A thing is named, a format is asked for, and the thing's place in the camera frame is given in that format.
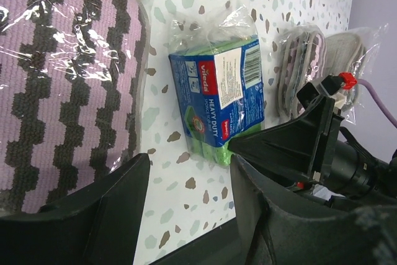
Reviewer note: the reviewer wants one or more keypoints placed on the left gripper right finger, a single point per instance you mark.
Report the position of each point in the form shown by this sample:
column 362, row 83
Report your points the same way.
column 278, row 226

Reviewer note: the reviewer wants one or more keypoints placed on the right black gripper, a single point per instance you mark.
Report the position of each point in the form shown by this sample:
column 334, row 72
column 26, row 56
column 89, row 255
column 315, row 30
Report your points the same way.
column 315, row 148

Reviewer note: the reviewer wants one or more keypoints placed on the green heavy duty sponge pack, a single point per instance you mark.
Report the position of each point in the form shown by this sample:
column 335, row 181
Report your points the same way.
column 217, row 71

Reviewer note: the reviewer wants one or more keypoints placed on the red cable connector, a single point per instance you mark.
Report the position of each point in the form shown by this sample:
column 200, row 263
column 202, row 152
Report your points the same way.
column 348, row 80

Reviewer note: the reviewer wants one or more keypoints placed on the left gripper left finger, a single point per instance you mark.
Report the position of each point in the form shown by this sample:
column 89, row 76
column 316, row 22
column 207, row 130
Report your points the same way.
column 99, row 224

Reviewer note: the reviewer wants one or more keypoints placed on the purple wavy sponge pack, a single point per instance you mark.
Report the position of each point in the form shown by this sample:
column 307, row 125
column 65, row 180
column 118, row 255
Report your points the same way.
column 302, row 59
column 352, row 51
column 72, row 77

